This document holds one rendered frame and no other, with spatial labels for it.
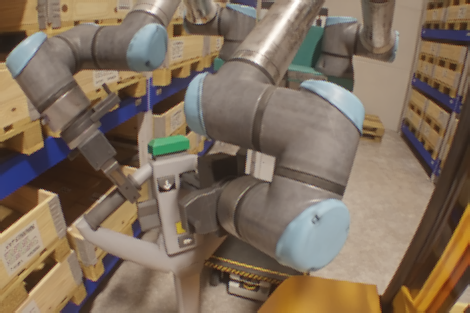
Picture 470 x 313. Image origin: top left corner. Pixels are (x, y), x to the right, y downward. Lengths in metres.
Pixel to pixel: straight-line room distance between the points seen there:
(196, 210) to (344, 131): 0.22
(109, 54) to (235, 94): 0.27
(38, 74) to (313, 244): 0.47
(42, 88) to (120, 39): 0.16
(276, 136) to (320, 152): 0.06
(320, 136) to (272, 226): 0.11
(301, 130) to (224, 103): 0.10
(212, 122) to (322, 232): 0.19
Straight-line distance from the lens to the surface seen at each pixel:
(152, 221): 0.62
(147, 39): 0.53
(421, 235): 0.90
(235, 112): 0.37
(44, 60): 0.54
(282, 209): 0.33
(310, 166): 0.33
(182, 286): 0.74
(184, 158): 0.61
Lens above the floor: 1.66
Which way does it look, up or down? 25 degrees down
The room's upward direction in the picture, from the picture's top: 5 degrees clockwise
